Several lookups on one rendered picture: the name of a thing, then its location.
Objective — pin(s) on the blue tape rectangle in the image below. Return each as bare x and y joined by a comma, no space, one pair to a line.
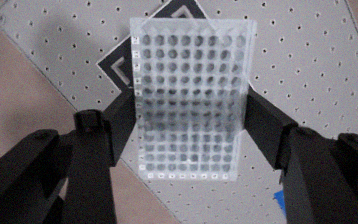
280,203

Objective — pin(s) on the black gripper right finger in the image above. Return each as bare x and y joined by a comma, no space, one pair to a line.
319,175

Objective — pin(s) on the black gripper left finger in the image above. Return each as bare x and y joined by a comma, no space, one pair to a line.
81,156

